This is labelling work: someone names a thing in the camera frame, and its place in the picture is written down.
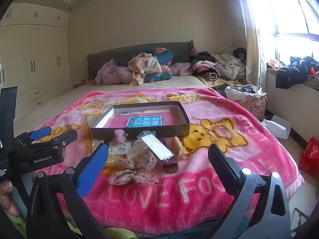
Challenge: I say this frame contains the floral laundry basket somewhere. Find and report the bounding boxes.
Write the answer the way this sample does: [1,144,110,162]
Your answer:
[224,85,268,120]

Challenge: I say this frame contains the beige bed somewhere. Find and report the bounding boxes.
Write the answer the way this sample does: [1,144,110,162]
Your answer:
[14,76,247,140]

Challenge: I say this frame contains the green cloth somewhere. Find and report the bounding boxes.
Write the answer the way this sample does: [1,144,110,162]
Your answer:
[103,225,142,239]

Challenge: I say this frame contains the black wire rack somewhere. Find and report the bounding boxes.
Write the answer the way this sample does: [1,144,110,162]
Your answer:
[291,208,312,232]

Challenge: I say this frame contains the dark shallow cardboard box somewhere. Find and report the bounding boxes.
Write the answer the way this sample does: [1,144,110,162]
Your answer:
[90,101,190,141]

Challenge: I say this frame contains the pink printed blanket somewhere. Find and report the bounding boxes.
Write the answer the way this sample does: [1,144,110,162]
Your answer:
[24,87,304,237]

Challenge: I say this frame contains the pink floral pillow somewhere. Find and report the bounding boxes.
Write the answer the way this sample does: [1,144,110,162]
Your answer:
[161,62,197,76]

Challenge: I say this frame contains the dark jacket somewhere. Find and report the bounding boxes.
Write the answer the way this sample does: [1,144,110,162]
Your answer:
[275,56,319,89]

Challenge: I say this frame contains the cream floral cloth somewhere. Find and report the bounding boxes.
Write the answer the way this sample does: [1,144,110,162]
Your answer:
[128,53,163,86]

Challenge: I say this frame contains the pink book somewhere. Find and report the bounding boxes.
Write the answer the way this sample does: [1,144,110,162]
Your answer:
[103,111,177,128]

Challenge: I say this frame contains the teal floral duvet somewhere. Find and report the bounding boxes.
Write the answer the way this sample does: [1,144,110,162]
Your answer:
[115,48,173,83]

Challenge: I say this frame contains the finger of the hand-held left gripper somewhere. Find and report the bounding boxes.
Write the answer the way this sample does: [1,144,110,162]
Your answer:
[14,126,53,150]
[25,129,78,153]

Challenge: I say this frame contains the pile of clothes on bed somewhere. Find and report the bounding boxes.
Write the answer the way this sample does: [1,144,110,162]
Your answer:
[87,40,194,81]

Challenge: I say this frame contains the small dark blue box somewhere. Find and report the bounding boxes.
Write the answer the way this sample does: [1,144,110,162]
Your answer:
[137,130,179,173]

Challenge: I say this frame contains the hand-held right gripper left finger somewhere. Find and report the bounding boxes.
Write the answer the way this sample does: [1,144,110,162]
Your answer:
[26,142,110,239]

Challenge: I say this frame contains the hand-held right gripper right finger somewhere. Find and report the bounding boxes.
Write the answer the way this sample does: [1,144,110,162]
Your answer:
[208,144,292,239]

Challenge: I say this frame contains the red orange clothes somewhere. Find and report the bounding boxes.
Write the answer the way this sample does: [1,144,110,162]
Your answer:
[268,58,285,71]

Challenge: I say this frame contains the window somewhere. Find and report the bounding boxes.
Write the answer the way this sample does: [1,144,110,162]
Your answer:
[249,0,319,65]

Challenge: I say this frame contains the window seat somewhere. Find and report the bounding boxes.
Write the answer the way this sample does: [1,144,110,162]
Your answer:
[265,66,319,150]

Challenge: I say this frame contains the cream wardrobe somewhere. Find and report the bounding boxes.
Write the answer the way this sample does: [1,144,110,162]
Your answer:
[0,2,73,107]

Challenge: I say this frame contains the white earring card packet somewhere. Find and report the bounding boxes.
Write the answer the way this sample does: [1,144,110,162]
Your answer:
[109,141,132,156]

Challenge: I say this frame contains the red bag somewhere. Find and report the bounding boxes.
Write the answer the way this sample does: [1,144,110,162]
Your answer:
[299,136,319,177]

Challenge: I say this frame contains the cream curtain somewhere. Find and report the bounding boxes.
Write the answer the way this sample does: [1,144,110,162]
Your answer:
[234,0,268,87]

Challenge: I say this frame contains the person's left hand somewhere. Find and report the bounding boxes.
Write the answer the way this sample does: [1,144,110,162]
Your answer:
[0,179,21,217]

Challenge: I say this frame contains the pink fluffy hair clip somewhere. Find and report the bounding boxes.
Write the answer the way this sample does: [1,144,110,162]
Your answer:
[113,129,129,143]

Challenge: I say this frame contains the white cardboard box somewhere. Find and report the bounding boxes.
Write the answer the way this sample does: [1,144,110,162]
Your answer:
[262,115,291,139]

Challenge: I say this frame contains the floral fabric scrunchie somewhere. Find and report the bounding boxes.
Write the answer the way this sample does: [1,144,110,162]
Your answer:
[108,139,160,187]

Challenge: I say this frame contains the pink quilt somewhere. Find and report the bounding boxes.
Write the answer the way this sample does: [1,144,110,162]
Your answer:
[95,58,140,85]

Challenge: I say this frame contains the cream hair clip clear packet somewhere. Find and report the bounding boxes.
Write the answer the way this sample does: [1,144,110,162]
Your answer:
[173,136,190,160]

